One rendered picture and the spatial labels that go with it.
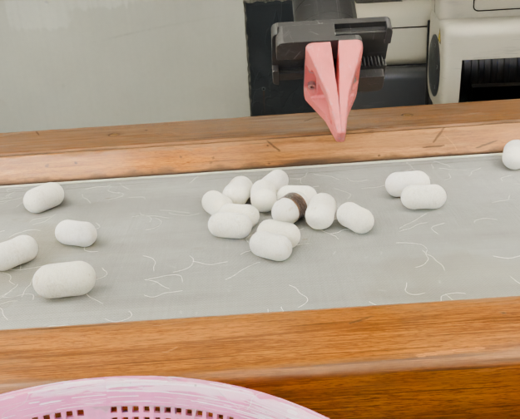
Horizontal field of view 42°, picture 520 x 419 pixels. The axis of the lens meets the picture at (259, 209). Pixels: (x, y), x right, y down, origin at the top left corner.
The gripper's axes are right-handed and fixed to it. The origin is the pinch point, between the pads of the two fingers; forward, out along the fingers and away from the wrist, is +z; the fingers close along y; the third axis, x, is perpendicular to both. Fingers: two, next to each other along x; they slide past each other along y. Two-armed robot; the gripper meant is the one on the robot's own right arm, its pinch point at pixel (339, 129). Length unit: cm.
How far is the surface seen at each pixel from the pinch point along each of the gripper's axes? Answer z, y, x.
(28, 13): -162, -91, 133
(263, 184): 4.5, -6.5, 0.6
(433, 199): 7.5, 6.2, -0.6
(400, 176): 4.4, 4.4, 0.9
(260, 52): -143, -5, 140
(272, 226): 10.8, -6.0, -3.7
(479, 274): 16.3, 6.5, -6.0
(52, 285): 15.9, -19.7, -7.1
